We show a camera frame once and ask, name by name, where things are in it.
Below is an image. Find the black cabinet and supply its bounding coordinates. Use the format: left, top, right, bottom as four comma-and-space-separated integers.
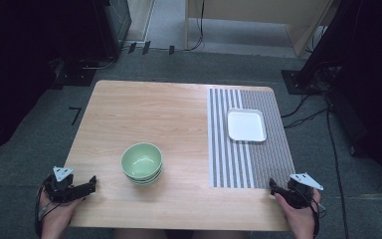
92, 0, 132, 60

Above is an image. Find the long black floor cable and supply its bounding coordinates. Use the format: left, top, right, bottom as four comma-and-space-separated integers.
325, 99, 350, 239

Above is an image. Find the beige wooden furniture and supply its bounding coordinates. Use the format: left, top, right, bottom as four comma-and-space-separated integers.
184, 0, 341, 58

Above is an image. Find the black stand base plate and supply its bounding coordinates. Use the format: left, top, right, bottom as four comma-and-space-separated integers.
53, 59, 100, 88
281, 69, 324, 96

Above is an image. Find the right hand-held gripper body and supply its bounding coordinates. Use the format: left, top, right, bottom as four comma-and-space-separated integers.
286, 171, 325, 210

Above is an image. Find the black curtain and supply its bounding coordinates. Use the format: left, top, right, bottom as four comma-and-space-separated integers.
306, 0, 382, 193
0, 0, 108, 161

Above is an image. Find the striped grey placemat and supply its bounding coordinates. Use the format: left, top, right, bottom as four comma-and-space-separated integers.
206, 87, 296, 189

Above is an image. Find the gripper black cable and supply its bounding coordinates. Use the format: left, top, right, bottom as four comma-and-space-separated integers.
309, 197, 327, 239
34, 178, 63, 239

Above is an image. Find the black hanging cable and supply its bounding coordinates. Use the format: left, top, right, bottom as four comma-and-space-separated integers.
182, 0, 206, 52

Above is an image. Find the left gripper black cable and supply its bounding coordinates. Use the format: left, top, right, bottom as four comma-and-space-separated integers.
34, 178, 63, 239

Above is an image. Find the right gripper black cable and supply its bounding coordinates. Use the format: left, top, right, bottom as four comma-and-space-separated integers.
309, 197, 327, 239

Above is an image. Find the green bowl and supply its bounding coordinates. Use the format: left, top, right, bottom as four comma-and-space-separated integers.
122, 168, 164, 184
125, 172, 163, 186
120, 141, 164, 181

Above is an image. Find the person's left hand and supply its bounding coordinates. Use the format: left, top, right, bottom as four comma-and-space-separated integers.
39, 189, 85, 239

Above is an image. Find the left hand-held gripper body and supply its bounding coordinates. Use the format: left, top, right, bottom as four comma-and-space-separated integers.
44, 165, 80, 204

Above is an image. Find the white square plate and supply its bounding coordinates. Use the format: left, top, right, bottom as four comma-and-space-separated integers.
227, 108, 268, 143

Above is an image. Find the person's right hand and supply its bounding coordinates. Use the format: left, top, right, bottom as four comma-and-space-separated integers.
274, 187, 322, 239

